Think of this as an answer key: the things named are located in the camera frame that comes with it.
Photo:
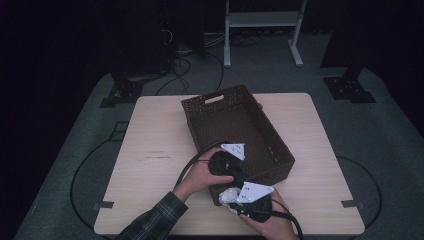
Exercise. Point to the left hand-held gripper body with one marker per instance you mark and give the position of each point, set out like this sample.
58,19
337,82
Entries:
225,163

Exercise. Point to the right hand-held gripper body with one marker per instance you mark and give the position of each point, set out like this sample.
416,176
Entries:
256,206

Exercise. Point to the white textured cloth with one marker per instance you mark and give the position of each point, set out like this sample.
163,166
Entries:
228,196

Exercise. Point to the brown woven basket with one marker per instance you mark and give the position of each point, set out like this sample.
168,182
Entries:
238,133

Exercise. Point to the person's left hand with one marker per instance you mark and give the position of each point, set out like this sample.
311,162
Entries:
203,176

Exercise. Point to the person's right hand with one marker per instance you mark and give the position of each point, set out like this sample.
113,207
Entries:
273,226

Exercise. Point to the grey tape strip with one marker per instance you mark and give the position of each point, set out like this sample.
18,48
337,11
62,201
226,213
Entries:
353,203
104,204

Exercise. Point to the black stand base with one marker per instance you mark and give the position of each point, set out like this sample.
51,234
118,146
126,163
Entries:
125,90
348,88

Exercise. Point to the white metal stand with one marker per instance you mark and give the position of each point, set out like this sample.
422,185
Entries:
263,19

